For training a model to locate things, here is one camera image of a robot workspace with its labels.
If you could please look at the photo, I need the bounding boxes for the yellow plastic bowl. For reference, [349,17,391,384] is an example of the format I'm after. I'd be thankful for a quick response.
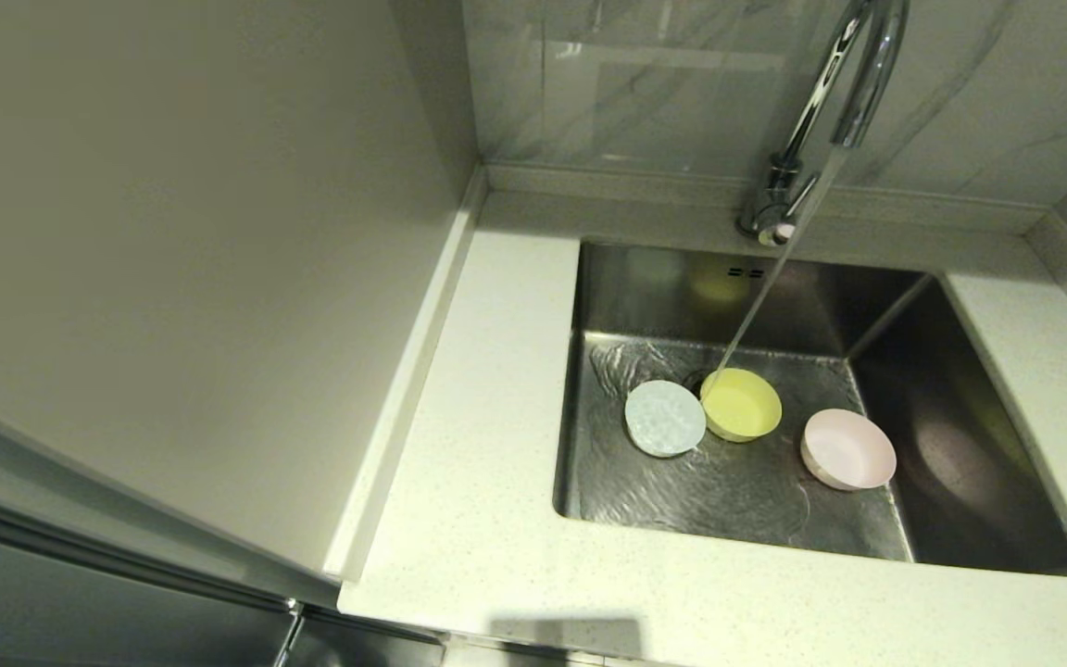
[698,367,784,444]

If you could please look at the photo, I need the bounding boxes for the stainless steel sink basin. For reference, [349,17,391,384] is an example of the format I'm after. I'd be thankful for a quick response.
[552,236,1067,578]

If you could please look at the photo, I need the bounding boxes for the pink plastic bowl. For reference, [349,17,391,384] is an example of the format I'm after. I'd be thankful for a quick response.
[799,408,898,491]

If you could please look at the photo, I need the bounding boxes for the dark steel appliance door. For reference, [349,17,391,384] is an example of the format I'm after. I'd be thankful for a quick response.
[0,496,446,667]

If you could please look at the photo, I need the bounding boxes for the chrome gooseneck faucet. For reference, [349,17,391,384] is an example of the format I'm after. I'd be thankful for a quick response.
[737,0,910,246]

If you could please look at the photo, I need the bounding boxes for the white plastic bowl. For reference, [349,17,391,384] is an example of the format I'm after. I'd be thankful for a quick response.
[623,378,708,459]

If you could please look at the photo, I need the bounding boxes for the chrome appliance door handle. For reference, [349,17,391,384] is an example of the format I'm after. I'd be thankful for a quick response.
[272,599,305,667]

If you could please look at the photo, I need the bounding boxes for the clear running water stream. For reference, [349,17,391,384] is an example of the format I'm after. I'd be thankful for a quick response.
[709,144,851,383]

